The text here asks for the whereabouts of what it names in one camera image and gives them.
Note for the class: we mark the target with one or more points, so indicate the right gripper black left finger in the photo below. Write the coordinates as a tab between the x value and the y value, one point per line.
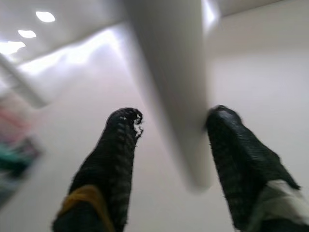
108	164

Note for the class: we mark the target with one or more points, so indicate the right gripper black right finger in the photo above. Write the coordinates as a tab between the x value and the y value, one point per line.
239	157

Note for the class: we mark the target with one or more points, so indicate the white plastic table leg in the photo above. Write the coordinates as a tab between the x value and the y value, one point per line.
173	72
21	84

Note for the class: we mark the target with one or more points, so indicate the tan rubber band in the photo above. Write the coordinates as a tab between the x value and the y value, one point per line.
84	193

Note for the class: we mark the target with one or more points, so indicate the green pot lid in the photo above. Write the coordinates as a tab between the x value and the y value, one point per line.
12	154

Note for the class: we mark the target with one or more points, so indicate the pink box red lid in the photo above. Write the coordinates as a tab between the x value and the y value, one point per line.
12	120

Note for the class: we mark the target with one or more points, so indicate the round ceiling light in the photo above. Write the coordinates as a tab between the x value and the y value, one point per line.
12	46
45	16
27	33

